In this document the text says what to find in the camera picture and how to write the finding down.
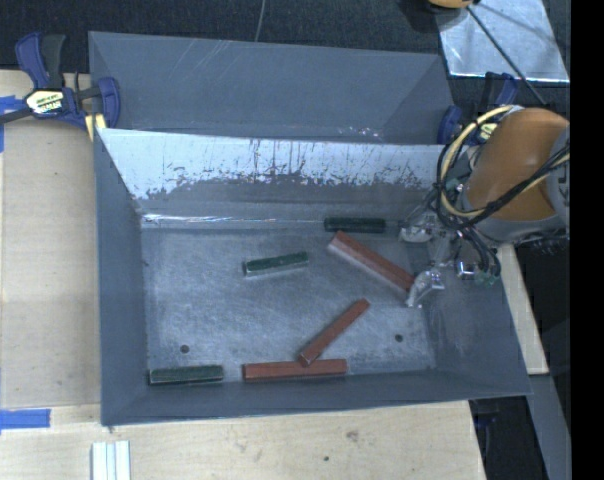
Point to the dark green flat block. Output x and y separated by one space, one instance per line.
276 263
354 225
186 374

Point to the red-brown flat block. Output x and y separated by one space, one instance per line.
277 370
334 331
372 263

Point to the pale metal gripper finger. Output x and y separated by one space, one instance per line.
426 285
416 231

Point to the pale wood flat board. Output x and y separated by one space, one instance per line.
47 268

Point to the grey metal bin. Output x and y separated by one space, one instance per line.
282 313

